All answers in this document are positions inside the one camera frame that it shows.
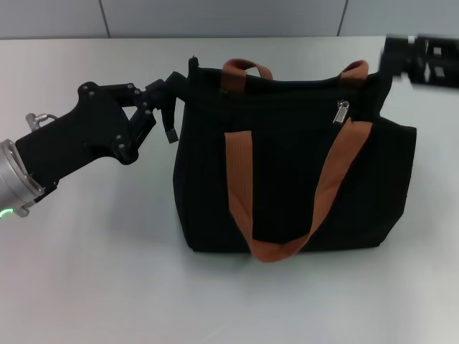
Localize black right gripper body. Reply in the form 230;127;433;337
412;34;459;89

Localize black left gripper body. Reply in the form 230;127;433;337
14;82;143;194

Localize silver zipper pull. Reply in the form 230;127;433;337
335;100;351;126

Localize black food bag brown straps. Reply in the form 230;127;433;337
166;56;417;264

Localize grey left gripper cable plug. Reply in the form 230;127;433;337
24;112;60;133

